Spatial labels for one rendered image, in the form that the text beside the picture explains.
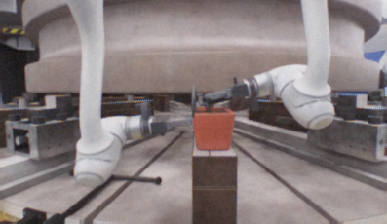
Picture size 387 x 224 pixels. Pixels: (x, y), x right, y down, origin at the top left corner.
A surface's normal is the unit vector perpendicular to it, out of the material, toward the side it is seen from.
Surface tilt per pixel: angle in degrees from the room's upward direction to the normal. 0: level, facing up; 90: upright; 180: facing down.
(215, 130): 97
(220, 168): 90
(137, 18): 90
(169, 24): 90
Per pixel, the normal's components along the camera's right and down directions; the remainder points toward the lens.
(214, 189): -0.02, 0.08
